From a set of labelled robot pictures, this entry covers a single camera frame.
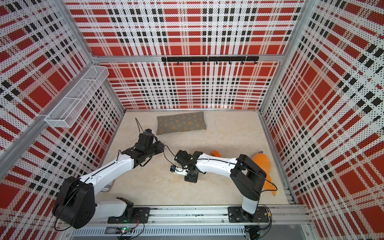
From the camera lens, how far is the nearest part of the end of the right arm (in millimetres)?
617

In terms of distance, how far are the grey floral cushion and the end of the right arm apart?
0.39 meters

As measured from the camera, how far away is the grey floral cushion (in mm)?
1065
